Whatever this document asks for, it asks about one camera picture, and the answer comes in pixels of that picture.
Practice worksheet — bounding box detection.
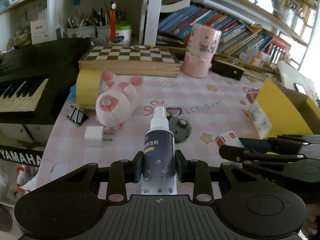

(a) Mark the small white red box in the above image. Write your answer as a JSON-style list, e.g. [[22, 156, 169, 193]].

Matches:
[[215, 131, 244, 148]]

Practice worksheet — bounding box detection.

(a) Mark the white spray bottle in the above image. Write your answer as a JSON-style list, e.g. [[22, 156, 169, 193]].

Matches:
[[142, 106, 177, 195]]

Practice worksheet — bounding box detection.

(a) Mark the toy truck car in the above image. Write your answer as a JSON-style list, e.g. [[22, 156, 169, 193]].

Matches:
[[166, 112, 191, 144]]

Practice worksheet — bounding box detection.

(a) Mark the white charger plug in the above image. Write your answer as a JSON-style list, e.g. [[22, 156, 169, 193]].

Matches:
[[84, 126, 113, 147]]

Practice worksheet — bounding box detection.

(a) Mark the pink plush pig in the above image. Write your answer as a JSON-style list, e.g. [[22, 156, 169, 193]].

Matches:
[[95, 71, 144, 129]]

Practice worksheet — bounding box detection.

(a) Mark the yellow tape roll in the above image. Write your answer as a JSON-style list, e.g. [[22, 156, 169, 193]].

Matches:
[[76, 68, 102, 107]]

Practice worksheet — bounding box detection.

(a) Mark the person's right hand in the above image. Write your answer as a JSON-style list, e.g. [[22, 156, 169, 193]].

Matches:
[[301, 203, 320, 239]]

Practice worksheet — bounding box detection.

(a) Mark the yellow cardboard box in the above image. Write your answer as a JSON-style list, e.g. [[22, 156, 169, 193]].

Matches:
[[248, 78, 319, 139]]

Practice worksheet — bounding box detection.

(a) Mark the smartphone with lit screen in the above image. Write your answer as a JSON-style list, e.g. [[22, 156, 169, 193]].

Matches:
[[294, 83, 307, 95]]

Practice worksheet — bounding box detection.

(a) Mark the black binder clip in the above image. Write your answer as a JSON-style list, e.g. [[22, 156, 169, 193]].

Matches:
[[66, 105, 88, 126]]

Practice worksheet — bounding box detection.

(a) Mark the dark brown wooden box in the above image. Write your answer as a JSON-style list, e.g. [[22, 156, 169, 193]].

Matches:
[[211, 59, 245, 81]]

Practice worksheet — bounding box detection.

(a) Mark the keyboard stand Yamaha banner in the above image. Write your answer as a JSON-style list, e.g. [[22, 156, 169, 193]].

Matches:
[[0, 145, 43, 167]]

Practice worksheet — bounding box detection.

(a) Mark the blue binder clip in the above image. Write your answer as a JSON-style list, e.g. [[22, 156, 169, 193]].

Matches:
[[68, 85, 76, 99]]

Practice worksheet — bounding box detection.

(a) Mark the wooden chessboard box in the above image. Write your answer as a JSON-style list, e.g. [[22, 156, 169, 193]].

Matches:
[[79, 46, 181, 77]]

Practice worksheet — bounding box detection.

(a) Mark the pink cylindrical container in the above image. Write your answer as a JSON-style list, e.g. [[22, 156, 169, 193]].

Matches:
[[181, 23, 222, 78]]

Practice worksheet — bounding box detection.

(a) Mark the black Yamaha keyboard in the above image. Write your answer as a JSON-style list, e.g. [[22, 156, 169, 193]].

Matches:
[[1, 38, 91, 125]]

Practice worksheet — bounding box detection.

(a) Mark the white green lidded jar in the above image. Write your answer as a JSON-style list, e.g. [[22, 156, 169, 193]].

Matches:
[[116, 23, 132, 46]]

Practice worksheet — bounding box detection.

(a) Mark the grey pen holder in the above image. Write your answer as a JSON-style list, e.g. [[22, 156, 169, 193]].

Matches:
[[96, 25, 109, 40]]

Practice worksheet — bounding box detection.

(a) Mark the row of books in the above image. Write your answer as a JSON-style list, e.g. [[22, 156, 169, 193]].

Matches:
[[156, 3, 291, 63]]

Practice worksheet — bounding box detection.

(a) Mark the white bookshelf unit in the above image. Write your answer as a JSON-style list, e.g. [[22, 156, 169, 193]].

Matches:
[[1, 0, 315, 50]]

